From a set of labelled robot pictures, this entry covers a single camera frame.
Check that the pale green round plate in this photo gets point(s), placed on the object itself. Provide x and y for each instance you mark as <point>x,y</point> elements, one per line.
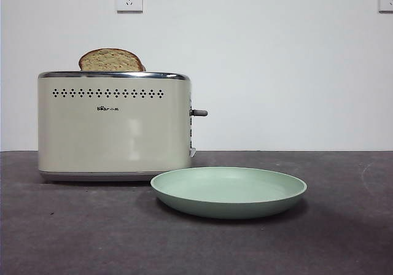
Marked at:
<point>227,189</point>

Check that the cream two-slot toaster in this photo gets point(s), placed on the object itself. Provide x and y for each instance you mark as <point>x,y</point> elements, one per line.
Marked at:
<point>107,134</point>

